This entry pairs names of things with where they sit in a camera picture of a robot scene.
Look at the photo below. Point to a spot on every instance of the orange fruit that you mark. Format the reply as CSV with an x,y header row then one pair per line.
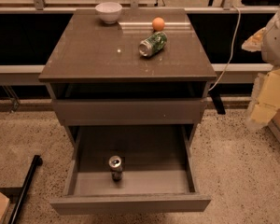
x,y
158,24

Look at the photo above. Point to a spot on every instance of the black metal bar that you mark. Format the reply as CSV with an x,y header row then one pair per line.
x,y
36,161

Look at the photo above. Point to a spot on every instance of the green soda can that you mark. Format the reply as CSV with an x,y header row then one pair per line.
x,y
153,44

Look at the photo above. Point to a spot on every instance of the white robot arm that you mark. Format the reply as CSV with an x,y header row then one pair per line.
x,y
270,49

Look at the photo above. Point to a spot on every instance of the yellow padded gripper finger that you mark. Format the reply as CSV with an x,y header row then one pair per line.
x,y
254,42
265,100

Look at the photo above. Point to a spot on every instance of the silver redbull can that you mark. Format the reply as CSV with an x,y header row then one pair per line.
x,y
116,169

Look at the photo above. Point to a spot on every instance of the white ceramic bowl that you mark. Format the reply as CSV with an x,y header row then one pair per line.
x,y
108,12

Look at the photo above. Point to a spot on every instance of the closed grey upper drawer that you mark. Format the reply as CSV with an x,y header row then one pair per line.
x,y
128,112

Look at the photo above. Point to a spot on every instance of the grey drawer cabinet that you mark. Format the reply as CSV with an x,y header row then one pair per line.
x,y
95,61

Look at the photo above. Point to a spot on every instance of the open grey bottom drawer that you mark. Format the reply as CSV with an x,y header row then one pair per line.
x,y
157,173

